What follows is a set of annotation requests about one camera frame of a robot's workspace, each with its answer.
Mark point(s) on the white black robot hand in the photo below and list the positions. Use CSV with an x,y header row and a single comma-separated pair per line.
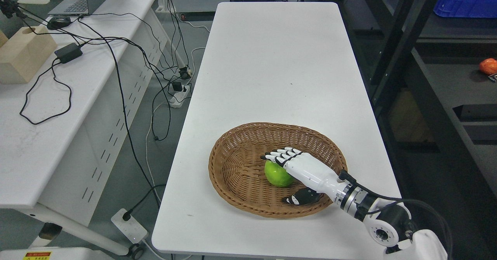
x,y
315,175

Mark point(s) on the green apple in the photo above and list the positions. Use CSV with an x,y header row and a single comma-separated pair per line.
x,y
276,175

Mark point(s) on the black metal shelf left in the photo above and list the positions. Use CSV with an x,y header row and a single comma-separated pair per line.
x,y
436,111

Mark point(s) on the orange toy on shelf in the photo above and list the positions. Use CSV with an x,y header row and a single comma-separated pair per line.
x,y
488,66

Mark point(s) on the brown wicker basket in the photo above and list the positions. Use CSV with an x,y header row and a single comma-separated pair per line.
x,y
236,169

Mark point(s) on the white far power strip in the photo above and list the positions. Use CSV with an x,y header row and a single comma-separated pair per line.
x,y
180,94

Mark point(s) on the white floor power strip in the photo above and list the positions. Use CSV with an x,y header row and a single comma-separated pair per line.
x,y
129,226

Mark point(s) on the white side desk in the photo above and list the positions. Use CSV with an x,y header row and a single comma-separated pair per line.
x,y
59,142

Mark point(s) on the black power adapter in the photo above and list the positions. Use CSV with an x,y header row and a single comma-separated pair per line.
x,y
68,52

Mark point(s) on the white black floor device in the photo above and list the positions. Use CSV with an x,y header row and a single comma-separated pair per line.
x,y
54,253

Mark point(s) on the black computer mouse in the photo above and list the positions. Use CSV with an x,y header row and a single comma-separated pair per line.
x,y
58,22

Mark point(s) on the wooden block with hole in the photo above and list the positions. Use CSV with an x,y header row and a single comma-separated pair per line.
x,y
23,54

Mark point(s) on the white table with pedestal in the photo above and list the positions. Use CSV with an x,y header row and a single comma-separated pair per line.
x,y
279,62

